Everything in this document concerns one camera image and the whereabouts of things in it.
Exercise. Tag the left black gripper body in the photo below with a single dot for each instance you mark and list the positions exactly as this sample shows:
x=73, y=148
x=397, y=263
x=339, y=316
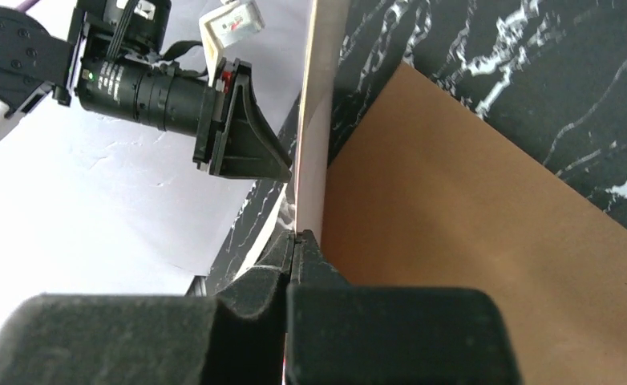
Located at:
x=122, y=71

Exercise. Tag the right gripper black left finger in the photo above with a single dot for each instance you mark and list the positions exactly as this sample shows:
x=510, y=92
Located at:
x=236, y=336

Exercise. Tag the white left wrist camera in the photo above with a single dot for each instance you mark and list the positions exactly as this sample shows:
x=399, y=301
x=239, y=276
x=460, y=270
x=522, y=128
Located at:
x=228, y=24

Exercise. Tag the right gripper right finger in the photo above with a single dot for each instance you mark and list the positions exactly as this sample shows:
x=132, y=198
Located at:
x=339, y=333

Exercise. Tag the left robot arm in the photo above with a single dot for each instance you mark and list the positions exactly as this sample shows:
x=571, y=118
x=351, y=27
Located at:
x=34, y=64

